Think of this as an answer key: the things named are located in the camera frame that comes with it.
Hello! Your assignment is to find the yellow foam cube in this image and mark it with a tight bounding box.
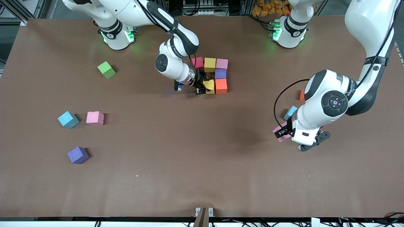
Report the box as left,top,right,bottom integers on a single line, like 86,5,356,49
204,57,217,73
204,79,216,95

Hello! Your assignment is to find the cyan foam cube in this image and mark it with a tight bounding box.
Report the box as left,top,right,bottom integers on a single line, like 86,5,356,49
283,106,299,121
57,111,80,129

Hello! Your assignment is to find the notched pink foam cube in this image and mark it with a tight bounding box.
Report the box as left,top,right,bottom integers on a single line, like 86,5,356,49
86,111,105,126

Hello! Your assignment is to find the brown paper table cover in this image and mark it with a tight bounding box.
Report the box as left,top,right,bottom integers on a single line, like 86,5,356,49
0,15,404,218

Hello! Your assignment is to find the grey electronics rack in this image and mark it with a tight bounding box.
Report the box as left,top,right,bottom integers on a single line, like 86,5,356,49
182,0,221,15

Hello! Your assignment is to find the green foam cube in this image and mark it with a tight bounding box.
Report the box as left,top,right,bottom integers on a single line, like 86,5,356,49
97,61,116,79

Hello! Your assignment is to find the orange snack bag pile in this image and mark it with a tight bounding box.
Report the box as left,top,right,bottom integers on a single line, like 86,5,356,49
252,0,292,17

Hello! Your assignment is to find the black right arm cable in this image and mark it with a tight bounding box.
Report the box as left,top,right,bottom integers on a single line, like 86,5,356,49
134,0,209,92

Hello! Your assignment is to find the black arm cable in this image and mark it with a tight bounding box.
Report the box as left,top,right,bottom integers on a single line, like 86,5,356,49
134,0,209,92
273,0,399,130

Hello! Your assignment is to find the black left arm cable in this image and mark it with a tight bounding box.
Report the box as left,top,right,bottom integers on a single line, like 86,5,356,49
273,0,399,130

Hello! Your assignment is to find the silver camera mount bracket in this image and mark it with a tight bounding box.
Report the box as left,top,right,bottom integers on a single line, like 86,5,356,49
195,207,214,217

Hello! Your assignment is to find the brown camera pole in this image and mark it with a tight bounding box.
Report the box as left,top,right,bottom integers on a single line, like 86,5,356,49
193,207,209,227

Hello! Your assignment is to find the aluminium frame post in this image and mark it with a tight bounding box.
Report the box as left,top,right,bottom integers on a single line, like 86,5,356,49
0,0,48,26

